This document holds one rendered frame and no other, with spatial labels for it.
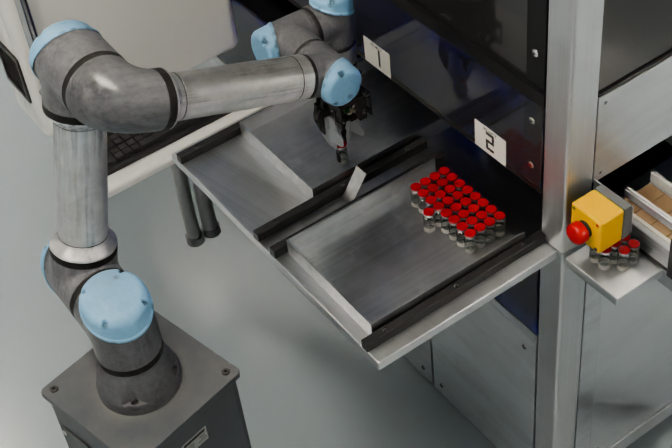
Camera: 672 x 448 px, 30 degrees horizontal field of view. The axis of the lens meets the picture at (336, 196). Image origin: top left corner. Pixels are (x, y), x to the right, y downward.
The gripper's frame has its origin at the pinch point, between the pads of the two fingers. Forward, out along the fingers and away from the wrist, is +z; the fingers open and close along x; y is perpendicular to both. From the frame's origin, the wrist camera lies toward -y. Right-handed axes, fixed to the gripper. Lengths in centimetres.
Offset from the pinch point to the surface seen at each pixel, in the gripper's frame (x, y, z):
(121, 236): -15, -100, 94
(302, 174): -8.1, -1.5, 5.5
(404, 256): -6.5, 28.9, 5.4
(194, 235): -7, -64, 72
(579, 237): 12, 54, -7
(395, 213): -1.0, 19.0, 5.4
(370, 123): 11.0, -4.9, 5.2
